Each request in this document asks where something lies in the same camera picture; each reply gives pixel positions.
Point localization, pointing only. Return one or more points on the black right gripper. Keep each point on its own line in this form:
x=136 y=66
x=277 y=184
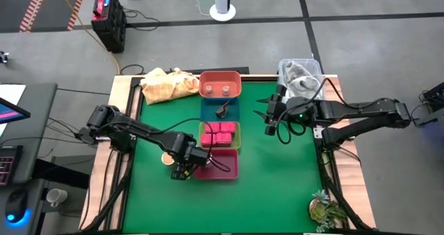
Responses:
x=305 y=108

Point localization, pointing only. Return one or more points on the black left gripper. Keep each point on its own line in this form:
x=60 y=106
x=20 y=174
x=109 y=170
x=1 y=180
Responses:
x=189 y=150

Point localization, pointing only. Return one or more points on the red-lid smoked paprika tin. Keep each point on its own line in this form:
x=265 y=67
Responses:
x=209 y=140
x=212 y=127

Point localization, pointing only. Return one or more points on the brown spice pouch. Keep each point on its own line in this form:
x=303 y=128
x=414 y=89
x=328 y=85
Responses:
x=222 y=111

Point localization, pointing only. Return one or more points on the small cork-lid spice jar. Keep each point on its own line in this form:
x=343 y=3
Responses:
x=208 y=90
x=225 y=89

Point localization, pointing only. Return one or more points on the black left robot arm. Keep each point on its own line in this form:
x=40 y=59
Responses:
x=138 y=129

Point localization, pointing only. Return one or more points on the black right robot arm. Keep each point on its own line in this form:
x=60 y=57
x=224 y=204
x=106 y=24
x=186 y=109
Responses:
x=360 y=106

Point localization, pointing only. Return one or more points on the gold-lid spice jar pale label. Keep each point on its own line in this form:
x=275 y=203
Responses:
x=168 y=158

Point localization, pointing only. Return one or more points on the green plastic bin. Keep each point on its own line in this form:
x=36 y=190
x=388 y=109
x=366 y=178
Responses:
x=238 y=141

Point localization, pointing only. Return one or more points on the grey cloth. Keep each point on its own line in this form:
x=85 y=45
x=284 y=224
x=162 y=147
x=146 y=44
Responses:
x=298 y=77

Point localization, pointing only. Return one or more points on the pink plastic bin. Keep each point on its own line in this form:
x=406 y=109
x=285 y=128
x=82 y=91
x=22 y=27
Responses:
x=225 y=158

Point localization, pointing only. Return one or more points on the orange plastic bin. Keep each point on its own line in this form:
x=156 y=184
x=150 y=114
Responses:
x=218 y=77

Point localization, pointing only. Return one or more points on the blue plastic bin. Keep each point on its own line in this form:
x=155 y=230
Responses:
x=208 y=110

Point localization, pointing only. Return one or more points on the clear plastic storage container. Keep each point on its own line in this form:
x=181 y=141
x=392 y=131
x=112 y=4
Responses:
x=312 y=67

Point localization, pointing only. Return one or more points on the yellow checked cloth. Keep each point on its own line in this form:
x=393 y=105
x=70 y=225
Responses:
x=163 y=86

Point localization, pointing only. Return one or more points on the white tower fan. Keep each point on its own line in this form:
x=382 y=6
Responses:
x=222 y=2

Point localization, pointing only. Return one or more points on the potted succulent plant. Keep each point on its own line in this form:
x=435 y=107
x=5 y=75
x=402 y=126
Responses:
x=324 y=210

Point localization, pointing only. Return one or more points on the white mug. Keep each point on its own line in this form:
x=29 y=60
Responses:
x=57 y=197

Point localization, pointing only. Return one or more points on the grey desk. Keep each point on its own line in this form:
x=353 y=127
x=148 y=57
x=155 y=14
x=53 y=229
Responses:
x=31 y=131

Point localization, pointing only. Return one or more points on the black floor device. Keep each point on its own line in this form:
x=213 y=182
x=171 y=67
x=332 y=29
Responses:
x=431 y=103

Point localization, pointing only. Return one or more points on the black computer mouse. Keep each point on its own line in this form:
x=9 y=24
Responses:
x=16 y=207

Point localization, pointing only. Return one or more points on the black and red toolbox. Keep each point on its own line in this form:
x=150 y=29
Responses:
x=109 y=20

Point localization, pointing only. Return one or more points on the backlit keyboard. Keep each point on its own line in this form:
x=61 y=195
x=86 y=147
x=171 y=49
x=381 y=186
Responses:
x=6 y=169

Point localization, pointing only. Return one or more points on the computer monitor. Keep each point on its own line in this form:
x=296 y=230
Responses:
x=12 y=112

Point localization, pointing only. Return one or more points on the white paper sheet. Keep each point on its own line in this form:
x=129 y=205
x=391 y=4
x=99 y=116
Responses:
x=10 y=93

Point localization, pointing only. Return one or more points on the small grey floor object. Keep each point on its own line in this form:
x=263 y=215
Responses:
x=3 y=56

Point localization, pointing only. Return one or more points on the black aluminium table frame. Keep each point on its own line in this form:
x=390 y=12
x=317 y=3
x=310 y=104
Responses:
x=121 y=193

